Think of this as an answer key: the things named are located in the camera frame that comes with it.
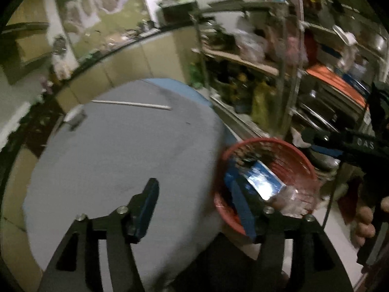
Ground orange plastic tray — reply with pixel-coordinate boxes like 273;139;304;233
305;64;370;108

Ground yellow plastic bag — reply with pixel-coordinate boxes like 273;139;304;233
251;82;276;125

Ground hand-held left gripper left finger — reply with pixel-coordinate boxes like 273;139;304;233
36;177;160;292

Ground dark blue cardboard box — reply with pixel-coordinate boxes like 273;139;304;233
246;162;287;201

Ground white pink plastic bag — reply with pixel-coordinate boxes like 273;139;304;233
234;27;268;62

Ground clear plastic wrapper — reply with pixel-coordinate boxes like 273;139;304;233
274;185;317;217

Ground black toaster oven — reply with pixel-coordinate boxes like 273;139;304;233
158;0;198;28

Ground waterfall wall picture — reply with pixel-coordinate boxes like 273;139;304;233
52;0;153;60

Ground glass door wall cabinet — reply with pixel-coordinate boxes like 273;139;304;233
0;21;52;86

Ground person's right hand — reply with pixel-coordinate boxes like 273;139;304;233
352;206;376;247

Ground long white rod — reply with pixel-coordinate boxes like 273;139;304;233
91;99;172;111

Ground grey tablecloth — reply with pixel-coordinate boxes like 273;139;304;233
23;79;231;292

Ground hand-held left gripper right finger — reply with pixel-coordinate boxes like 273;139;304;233
224;158;354;292

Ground blue table cover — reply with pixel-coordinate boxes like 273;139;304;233
143;77;214;108

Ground red plastic basket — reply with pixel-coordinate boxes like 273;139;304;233
213;138;319;237

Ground green glass bottle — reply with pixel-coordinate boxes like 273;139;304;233
190;62;203;87

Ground white ceramic bowl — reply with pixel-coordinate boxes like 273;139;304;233
62;105;87;131

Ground beige base cabinets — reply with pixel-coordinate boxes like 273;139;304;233
55;26;202;114

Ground dark brown built-in oven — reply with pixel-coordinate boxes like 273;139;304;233
17;97;65;159

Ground black cable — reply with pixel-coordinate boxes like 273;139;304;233
322;158;346;229

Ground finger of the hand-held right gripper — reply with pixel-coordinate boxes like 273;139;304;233
309;146;345;159
301;128;343;147

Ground metal shelf rack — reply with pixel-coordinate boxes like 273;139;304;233
188;0;389;174

